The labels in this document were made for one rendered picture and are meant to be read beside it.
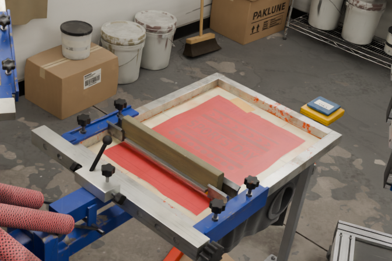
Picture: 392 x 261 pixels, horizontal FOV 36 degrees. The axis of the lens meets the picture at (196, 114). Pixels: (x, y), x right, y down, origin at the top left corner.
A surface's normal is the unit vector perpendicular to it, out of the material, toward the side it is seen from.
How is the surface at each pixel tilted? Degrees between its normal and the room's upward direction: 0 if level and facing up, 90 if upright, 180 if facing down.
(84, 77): 89
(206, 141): 0
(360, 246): 0
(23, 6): 90
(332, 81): 0
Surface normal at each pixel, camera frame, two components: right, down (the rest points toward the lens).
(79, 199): 0.12, -0.84
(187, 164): -0.65, 0.33
